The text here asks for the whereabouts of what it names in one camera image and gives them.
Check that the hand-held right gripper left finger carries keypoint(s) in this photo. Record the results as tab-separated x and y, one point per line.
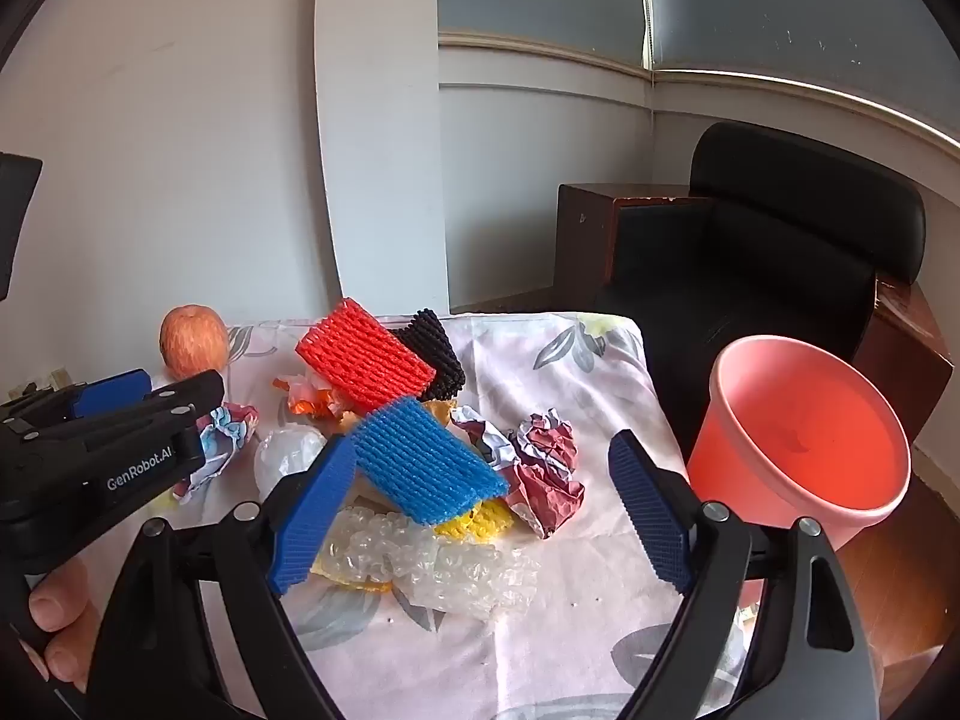
315	517

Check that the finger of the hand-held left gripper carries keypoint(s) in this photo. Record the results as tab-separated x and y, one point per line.
172	412
112	392

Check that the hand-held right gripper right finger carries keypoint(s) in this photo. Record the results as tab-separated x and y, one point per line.
652	517

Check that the pink blue paper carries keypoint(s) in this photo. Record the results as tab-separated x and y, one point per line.
223	442

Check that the white translucent plastic wrap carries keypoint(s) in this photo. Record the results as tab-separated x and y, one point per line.
285	457

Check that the maroon paper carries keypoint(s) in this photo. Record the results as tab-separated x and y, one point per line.
551	472

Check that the orange white snack wrapper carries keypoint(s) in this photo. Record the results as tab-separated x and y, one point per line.
307	394

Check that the blue foam fruit net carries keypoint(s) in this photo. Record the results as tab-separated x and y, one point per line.
427	465

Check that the clear bubble wrap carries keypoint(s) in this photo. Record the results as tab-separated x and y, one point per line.
435	559

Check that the red foam fruit net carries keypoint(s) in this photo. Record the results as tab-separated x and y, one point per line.
360	360

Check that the pink plastic bucket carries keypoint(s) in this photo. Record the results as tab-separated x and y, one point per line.
795	435

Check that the curved orange peel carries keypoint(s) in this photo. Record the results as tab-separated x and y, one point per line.
441	411

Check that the yellow foam fruit net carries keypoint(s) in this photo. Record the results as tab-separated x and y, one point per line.
484	523

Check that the white dark paper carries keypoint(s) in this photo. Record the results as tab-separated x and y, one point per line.
480	431

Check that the black foam fruit net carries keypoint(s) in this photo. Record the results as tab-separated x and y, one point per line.
439	360

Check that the person's left hand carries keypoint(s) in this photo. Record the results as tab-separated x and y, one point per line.
56	607

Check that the red apple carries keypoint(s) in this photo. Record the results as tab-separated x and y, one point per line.
193	341

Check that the pink floral cloth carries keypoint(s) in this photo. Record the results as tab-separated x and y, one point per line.
525	637

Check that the black leather wooden armchair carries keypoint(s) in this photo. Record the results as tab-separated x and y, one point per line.
750	262

